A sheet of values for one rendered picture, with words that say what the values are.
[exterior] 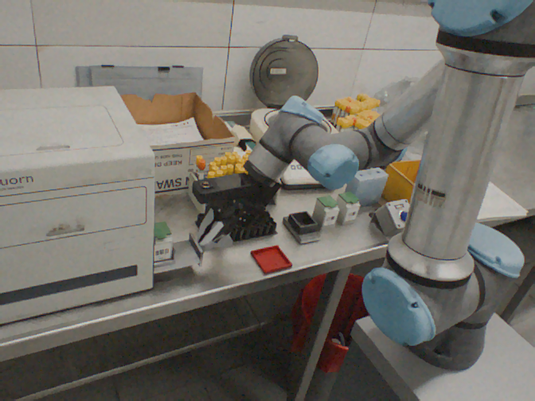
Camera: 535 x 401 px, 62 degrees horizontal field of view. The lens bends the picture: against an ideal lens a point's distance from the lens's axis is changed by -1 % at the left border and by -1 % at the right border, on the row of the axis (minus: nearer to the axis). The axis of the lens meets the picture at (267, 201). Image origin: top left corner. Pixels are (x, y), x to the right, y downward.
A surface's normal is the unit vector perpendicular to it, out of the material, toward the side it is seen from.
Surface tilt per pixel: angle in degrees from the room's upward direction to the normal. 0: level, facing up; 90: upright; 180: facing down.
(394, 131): 102
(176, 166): 89
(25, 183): 89
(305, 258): 0
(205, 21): 90
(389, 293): 98
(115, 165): 89
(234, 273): 0
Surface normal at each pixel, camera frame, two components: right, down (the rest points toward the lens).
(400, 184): -0.90, 0.12
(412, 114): -0.65, 0.50
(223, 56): 0.47, 0.56
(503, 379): 0.14, -0.82
